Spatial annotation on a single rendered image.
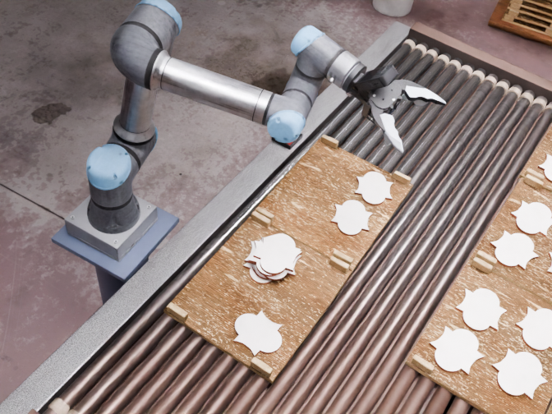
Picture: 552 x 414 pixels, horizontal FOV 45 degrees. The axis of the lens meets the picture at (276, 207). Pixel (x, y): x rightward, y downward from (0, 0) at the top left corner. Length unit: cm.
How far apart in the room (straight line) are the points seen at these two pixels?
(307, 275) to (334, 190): 34
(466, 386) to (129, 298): 91
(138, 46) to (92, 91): 233
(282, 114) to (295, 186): 66
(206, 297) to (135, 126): 50
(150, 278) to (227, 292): 22
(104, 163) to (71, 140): 176
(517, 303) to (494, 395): 30
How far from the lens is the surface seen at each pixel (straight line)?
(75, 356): 181
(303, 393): 175
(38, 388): 179
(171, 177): 337
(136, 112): 183
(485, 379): 186
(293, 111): 147
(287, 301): 185
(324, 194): 210
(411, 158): 230
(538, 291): 208
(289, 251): 186
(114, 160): 185
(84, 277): 305
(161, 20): 164
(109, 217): 194
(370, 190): 212
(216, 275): 188
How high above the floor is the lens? 250
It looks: 50 degrees down
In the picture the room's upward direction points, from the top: 7 degrees clockwise
